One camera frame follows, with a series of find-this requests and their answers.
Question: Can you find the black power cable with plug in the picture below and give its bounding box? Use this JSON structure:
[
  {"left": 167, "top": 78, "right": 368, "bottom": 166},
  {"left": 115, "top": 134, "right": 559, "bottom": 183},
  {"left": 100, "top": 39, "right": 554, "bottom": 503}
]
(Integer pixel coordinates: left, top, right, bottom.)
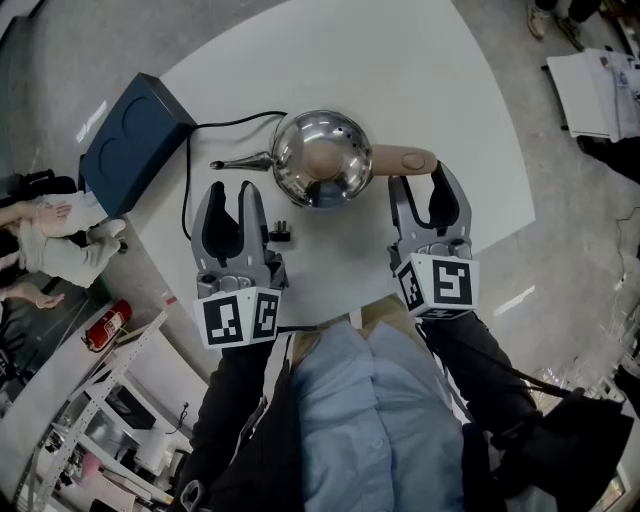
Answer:
[{"left": 180, "top": 110, "right": 297, "bottom": 247}]

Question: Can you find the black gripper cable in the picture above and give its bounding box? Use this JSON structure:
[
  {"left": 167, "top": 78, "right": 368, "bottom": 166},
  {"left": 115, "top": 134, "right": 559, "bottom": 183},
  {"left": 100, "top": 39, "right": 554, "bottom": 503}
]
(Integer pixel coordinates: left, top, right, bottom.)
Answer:
[{"left": 417, "top": 319, "right": 571, "bottom": 399}]

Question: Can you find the white table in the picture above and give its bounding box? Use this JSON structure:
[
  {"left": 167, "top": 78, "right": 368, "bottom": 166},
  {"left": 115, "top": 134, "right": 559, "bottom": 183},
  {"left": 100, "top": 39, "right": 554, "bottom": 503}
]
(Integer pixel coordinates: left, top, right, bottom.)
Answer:
[{"left": 122, "top": 0, "right": 537, "bottom": 326}]

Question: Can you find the grey strap buckle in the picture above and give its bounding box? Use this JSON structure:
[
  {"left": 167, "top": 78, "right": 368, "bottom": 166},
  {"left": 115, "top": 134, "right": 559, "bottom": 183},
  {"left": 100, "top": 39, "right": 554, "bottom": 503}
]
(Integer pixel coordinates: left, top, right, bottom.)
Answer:
[{"left": 179, "top": 480, "right": 206, "bottom": 512}]

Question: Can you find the person's right forearm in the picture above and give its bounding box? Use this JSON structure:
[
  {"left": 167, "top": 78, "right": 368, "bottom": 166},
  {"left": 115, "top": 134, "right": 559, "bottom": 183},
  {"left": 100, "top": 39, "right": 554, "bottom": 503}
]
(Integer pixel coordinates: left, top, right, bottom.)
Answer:
[{"left": 419, "top": 309, "right": 544, "bottom": 441}]

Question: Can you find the white low cabinet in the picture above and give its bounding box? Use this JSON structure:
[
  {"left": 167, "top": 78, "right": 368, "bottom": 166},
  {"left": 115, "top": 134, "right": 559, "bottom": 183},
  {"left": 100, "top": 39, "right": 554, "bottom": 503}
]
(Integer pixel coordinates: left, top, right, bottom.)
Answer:
[{"left": 546, "top": 47, "right": 640, "bottom": 141}]

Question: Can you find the person's blue shirt torso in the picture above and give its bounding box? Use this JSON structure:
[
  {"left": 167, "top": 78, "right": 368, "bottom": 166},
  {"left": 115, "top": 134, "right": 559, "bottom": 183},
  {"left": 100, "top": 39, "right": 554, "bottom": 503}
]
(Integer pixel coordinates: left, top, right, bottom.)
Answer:
[{"left": 289, "top": 319, "right": 466, "bottom": 512}]

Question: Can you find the white paper roll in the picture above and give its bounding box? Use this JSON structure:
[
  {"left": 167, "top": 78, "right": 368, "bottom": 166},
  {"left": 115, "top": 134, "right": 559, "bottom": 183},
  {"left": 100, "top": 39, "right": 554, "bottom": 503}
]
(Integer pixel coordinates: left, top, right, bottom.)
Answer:
[{"left": 134, "top": 427, "right": 171, "bottom": 476}]

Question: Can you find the person's left forearm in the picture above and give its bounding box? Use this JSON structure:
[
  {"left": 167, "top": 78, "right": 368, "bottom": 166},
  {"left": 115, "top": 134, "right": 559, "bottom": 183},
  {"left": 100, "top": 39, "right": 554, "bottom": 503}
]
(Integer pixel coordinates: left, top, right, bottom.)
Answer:
[{"left": 187, "top": 334, "right": 294, "bottom": 496}]

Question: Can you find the steel kettle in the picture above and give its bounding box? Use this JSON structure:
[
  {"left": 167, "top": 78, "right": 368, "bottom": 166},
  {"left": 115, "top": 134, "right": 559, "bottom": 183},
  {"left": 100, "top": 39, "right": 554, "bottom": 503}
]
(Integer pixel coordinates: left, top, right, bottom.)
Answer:
[{"left": 209, "top": 109, "right": 440, "bottom": 210}]

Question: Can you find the dark teal flat box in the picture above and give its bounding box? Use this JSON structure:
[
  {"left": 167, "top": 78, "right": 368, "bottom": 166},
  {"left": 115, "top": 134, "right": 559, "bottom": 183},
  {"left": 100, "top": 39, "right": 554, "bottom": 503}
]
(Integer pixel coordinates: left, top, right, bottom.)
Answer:
[{"left": 78, "top": 72, "right": 197, "bottom": 220}]

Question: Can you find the black rectangular box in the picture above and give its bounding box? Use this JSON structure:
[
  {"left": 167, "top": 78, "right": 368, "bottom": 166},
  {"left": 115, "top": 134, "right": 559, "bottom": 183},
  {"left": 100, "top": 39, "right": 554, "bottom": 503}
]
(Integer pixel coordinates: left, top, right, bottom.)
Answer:
[{"left": 107, "top": 384, "right": 156, "bottom": 430}]

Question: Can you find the red fire extinguisher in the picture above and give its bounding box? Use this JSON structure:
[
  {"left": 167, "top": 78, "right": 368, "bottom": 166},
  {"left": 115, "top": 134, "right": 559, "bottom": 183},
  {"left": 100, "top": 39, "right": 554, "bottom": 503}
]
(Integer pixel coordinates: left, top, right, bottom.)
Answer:
[{"left": 81, "top": 299, "right": 134, "bottom": 354}]

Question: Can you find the black bag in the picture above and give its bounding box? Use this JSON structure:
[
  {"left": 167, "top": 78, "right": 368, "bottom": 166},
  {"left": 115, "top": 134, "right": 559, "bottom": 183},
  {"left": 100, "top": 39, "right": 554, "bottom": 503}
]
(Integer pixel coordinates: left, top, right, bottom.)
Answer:
[{"left": 464, "top": 389, "right": 636, "bottom": 501}]

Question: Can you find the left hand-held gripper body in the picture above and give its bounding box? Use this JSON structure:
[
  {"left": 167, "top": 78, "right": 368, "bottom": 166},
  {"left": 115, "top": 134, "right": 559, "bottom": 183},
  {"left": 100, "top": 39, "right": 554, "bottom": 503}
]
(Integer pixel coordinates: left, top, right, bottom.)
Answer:
[{"left": 193, "top": 249, "right": 289, "bottom": 349}]

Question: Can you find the short black cable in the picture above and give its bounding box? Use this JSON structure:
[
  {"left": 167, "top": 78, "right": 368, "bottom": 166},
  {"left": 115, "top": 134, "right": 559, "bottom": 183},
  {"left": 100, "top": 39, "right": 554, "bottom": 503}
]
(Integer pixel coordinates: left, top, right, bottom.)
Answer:
[{"left": 167, "top": 401, "right": 190, "bottom": 435}]

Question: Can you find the white perforated shelf rail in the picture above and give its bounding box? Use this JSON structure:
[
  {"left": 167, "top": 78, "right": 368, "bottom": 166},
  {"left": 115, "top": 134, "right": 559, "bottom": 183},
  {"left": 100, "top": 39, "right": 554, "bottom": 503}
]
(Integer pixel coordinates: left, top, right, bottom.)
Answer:
[{"left": 29, "top": 309, "right": 169, "bottom": 501}]

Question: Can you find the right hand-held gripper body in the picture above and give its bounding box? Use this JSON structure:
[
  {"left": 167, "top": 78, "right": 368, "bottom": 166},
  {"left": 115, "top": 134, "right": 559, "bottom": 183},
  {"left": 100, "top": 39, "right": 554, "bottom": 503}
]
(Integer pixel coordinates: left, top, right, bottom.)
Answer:
[{"left": 387, "top": 234, "right": 480, "bottom": 320}]

